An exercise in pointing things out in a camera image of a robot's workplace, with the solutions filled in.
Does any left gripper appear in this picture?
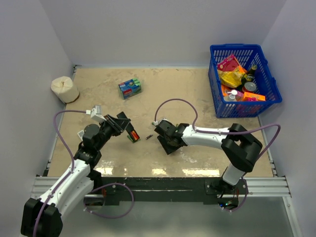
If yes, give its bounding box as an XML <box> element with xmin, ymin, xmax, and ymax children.
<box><xmin>96</xmin><ymin>114</ymin><xmax>130</xmax><ymax>151</ymax></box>

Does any black remote control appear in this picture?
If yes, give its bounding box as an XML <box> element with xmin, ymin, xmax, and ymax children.
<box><xmin>117</xmin><ymin>112</ymin><xmax>140</xmax><ymax>143</ymax></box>

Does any orange battery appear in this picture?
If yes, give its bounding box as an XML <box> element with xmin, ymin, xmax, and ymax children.
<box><xmin>131</xmin><ymin>131</ymin><xmax>139</xmax><ymax>140</ymax></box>

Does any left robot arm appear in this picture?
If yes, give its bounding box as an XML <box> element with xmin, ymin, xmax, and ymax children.
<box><xmin>21</xmin><ymin>112</ymin><xmax>131</xmax><ymax>237</ymax></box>

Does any green battery pack box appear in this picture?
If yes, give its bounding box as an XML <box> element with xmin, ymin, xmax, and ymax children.
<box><xmin>118</xmin><ymin>78</ymin><xmax>142</xmax><ymax>99</ymax></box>

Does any beige paper roll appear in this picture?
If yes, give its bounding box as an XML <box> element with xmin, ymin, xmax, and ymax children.
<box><xmin>51</xmin><ymin>76</ymin><xmax>79</xmax><ymax>104</ymax></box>

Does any white pump bottle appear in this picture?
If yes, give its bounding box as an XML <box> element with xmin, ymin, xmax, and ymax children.
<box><xmin>225</xmin><ymin>89</ymin><xmax>238</xmax><ymax>102</ymax></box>

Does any yellow snack bag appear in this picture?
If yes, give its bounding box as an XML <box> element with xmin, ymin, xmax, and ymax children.
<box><xmin>217</xmin><ymin>70</ymin><xmax>246</xmax><ymax>88</ymax></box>

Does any metal tin can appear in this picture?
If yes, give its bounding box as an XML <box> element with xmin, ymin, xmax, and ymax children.
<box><xmin>242</xmin><ymin>81</ymin><xmax>257</xmax><ymax>93</ymax></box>

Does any pink snack bag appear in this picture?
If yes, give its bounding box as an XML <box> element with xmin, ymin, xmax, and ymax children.
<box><xmin>217</xmin><ymin>54</ymin><xmax>244</xmax><ymax>73</ymax></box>

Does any orange pink box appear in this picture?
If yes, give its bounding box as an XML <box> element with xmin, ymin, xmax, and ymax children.
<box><xmin>242</xmin><ymin>92</ymin><xmax>266</xmax><ymax>102</ymax></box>

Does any dark glass bottle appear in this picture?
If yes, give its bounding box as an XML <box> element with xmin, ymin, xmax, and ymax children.
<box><xmin>241</xmin><ymin>64</ymin><xmax>257</xmax><ymax>86</ymax></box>

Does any blue plastic basket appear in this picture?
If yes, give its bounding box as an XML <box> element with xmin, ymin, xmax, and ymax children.
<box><xmin>208</xmin><ymin>44</ymin><xmax>282</xmax><ymax>118</ymax></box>

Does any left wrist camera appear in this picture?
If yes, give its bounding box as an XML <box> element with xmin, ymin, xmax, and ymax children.
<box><xmin>85</xmin><ymin>105</ymin><xmax>105</xmax><ymax>123</ymax></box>

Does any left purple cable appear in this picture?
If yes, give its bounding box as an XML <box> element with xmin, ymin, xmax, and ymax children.
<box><xmin>32</xmin><ymin>110</ymin><xmax>93</xmax><ymax>237</ymax></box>

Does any black base frame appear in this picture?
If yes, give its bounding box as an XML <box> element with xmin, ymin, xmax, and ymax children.
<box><xmin>90</xmin><ymin>177</ymin><xmax>246</xmax><ymax>207</ymax></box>

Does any purple cable loop front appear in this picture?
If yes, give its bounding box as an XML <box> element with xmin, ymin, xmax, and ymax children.
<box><xmin>83</xmin><ymin>182</ymin><xmax>135</xmax><ymax>220</ymax></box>

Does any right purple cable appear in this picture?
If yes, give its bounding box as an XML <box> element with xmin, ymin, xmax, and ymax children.
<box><xmin>154</xmin><ymin>98</ymin><xmax>281</xmax><ymax>161</ymax></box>

